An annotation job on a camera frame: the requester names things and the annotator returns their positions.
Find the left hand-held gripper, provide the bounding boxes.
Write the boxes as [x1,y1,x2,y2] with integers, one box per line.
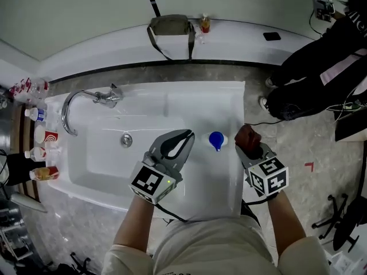
[128,129,196,205]

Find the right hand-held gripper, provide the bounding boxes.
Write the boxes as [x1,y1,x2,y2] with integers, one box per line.
[235,142,289,198]

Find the dark red cloth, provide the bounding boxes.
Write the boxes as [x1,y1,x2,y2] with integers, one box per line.
[234,124,262,154]

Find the blue-capped soap bottle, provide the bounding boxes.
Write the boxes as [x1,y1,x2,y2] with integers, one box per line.
[202,131,230,152]

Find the olive shoulder bag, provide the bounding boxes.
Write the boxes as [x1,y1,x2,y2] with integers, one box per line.
[146,14,197,61]

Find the person's right forearm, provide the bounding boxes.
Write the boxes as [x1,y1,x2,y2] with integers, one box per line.
[266,190,307,259]

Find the person's left forearm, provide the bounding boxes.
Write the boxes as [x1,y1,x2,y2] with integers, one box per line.
[113,195,155,254]

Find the orange drink bottle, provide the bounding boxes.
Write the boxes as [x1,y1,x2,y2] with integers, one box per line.
[200,13,212,34]

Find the amber tea bottle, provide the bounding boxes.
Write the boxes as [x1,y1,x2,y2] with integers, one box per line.
[29,166,60,182]

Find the clear red-label bottle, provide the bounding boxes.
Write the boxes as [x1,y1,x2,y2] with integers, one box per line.
[24,146,63,162]

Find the blue-label water bottle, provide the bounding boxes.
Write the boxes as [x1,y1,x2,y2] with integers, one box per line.
[24,107,48,122]

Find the leaning cream and black boards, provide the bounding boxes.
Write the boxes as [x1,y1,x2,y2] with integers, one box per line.
[335,107,367,143]

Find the person's beige shirt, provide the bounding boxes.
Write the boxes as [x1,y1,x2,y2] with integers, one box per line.
[101,215,332,275]

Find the chrome faucet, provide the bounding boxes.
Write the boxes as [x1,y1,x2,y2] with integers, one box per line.
[61,83,124,137]

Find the black office chair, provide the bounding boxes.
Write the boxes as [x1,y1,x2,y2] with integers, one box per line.
[56,252,92,275]
[311,193,367,253]

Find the red and white paper cup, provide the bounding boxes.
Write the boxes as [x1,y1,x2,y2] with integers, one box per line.
[34,124,59,144]

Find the brown striped wooden board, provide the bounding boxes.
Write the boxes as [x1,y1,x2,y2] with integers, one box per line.
[11,104,41,203]

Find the black power adapter cable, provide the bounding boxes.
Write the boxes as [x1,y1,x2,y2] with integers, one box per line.
[243,119,284,126]

